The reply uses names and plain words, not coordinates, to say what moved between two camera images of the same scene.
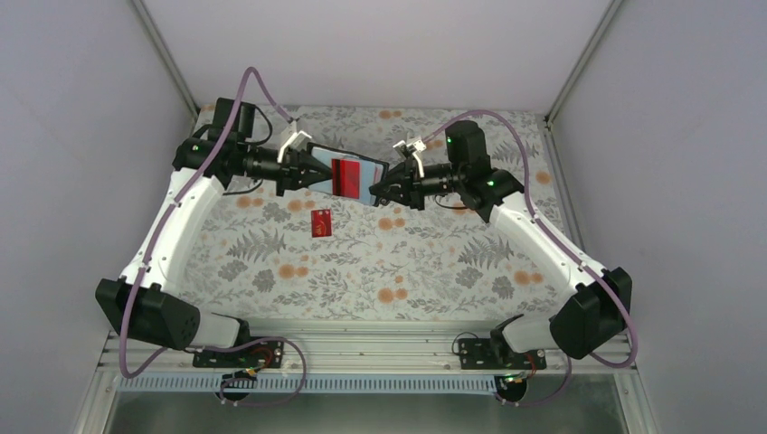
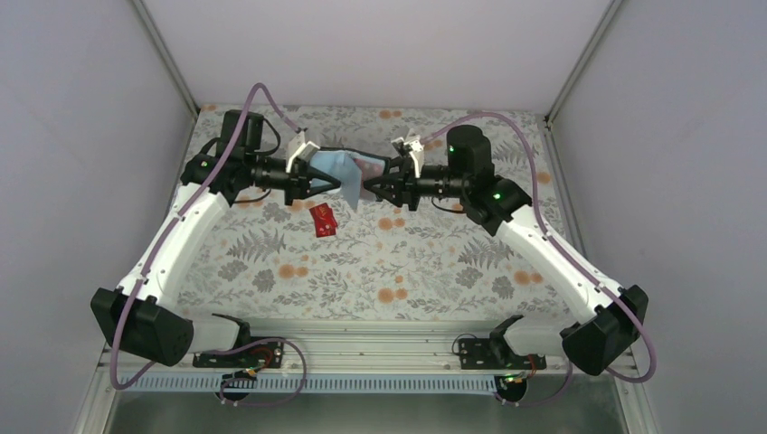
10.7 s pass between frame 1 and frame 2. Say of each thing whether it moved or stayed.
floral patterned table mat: stayed
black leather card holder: stayed
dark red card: moved
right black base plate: stayed
